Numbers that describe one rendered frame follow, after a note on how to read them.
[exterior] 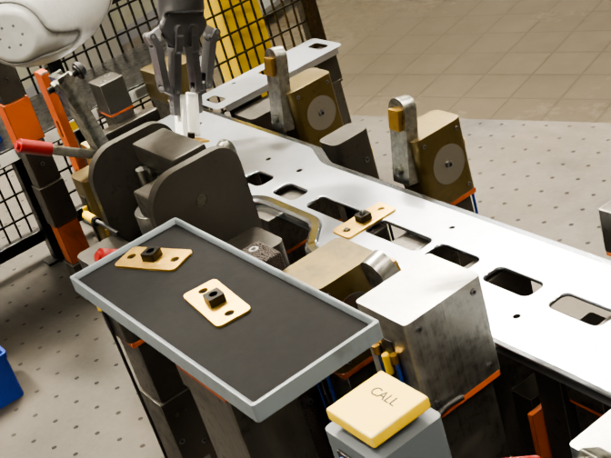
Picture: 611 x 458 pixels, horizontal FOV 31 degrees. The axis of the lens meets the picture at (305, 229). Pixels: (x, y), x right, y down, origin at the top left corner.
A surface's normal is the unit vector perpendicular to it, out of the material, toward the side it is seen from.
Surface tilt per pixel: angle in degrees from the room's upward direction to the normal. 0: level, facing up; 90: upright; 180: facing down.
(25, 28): 93
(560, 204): 0
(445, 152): 90
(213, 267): 0
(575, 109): 0
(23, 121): 90
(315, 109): 90
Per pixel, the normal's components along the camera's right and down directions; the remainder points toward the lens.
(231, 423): -0.78, 0.47
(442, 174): 0.57, 0.26
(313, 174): -0.26, -0.84
